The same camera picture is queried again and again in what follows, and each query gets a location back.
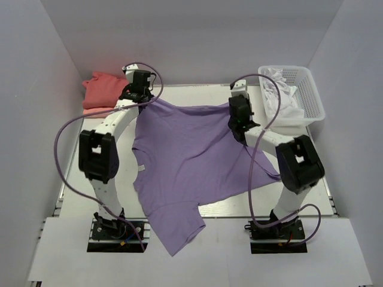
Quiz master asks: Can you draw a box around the white plastic basket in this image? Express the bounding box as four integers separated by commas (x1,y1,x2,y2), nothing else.
258,65,325,135

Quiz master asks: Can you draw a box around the purple t-shirt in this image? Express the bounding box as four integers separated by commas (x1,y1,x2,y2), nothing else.
132,100,279,255

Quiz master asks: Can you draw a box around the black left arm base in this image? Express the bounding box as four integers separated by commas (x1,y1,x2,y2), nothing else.
87,219,150,254

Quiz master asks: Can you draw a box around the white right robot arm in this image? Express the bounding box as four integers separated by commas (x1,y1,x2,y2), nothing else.
228,95,325,229

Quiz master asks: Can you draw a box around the white crumpled t-shirt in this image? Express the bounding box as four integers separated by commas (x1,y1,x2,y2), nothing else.
261,68,304,119

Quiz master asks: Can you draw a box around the folded red t-shirt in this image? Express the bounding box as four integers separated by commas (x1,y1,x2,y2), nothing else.
82,72,128,109

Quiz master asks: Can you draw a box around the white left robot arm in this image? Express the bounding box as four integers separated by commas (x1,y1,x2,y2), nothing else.
78,65,157,225

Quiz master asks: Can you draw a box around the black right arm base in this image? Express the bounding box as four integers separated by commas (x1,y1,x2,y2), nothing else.
244,219,308,254

